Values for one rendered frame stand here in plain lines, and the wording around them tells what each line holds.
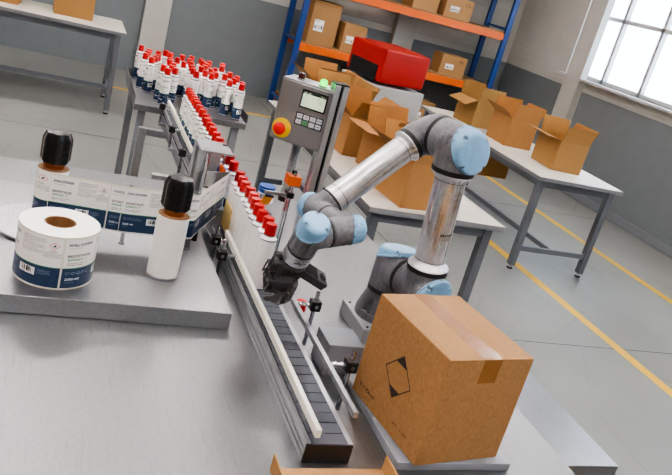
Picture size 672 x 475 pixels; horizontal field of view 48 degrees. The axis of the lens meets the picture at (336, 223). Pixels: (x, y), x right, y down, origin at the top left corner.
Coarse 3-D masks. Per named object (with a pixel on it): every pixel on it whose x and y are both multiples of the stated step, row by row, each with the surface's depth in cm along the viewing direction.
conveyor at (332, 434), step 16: (240, 272) 230; (272, 304) 215; (272, 320) 206; (288, 336) 200; (272, 352) 190; (288, 352) 192; (304, 368) 186; (288, 384) 177; (304, 384) 179; (320, 400) 174; (304, 416) 167; (320, 416) 168; (336, 432) 164
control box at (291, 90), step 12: (288, 84) 223; (300, 84) 222; (312, 84) 222; (288, 96) 224; (300, 96) 223; (276, 108) 226; (288, 108) 225; (300, 108) 224; (276, 120) 227; (288, 120) 226; (324, 120) 223; (288, 132) 226; (300, 132) 226; (312, 132) 224; (300, 144) 226; (312, 144) 225
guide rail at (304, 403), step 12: (240, 264) 228; (252, 288) 213; (264, 312) 201; (264, 324) 199; (276, 336) 190; (276, 348) 187; (288, 360) 181; (288, 372) 177; (300, 384) 172; (300, 396) 168; (312, 420) 160
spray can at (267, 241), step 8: (272, 224) 217; (264, 232) 217; (272, 232) 216; (264, 240) 216; (272, 240) 217; (264, 248) 217; (272, 248) 218; (256, 256) 219; (264, 256) 218; (256, 264) 219; (256, 272) 219; (256, 280) 220; (256, 288) 221
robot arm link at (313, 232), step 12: (312, 216) 180; (324, 216) 182; (300, 228) 179; (312, 228) 178; (324, 228) 179; (300, 240) 180; (312, 240) 179; (324, 240) 182; (300, 252) 183; (312, 252) 183
